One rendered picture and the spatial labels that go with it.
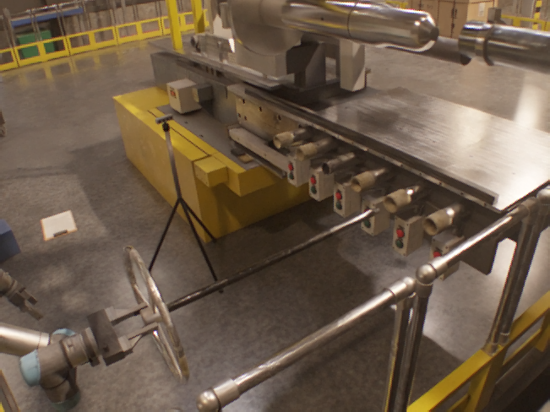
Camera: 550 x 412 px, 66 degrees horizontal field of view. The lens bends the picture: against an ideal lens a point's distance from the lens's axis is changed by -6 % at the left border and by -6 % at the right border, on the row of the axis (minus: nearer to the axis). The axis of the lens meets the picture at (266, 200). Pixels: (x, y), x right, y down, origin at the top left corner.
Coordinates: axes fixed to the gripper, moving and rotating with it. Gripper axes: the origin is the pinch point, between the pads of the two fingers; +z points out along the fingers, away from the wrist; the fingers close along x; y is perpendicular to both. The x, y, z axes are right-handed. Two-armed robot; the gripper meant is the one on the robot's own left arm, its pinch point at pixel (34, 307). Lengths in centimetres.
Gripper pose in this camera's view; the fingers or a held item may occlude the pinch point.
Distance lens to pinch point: 206.3
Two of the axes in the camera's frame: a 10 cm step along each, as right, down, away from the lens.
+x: -5.6, -2.7, 7.8
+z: 4.6, 6.8, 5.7
